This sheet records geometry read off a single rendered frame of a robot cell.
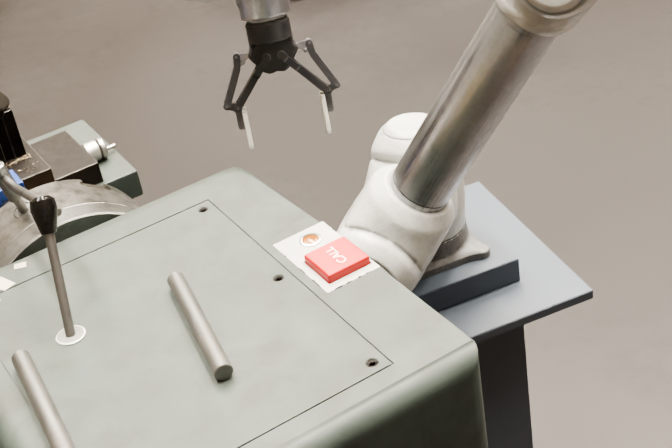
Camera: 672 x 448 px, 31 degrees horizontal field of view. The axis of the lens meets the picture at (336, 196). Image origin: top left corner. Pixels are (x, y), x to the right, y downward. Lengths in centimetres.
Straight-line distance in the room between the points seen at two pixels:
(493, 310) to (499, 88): 56
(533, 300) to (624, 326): 113
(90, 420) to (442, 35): 370
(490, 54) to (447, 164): 21
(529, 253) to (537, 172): 164
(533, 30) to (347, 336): 55
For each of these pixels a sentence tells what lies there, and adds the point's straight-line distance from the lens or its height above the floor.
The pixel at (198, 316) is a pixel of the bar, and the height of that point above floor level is 128.
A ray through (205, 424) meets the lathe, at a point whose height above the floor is 126.
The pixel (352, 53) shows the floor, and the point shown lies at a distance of 484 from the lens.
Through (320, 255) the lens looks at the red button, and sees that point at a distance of 147.
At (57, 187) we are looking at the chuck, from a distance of 181.
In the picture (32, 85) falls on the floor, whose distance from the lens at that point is 517.
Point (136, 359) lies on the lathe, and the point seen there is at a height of 125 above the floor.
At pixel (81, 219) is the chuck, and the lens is 173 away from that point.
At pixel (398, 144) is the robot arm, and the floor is 106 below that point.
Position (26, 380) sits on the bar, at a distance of 139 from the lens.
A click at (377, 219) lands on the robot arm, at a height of 105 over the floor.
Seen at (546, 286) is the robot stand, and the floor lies 75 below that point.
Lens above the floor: 211
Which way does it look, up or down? 32 degrees down
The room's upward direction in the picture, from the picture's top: 10 degrees counter-clockwise
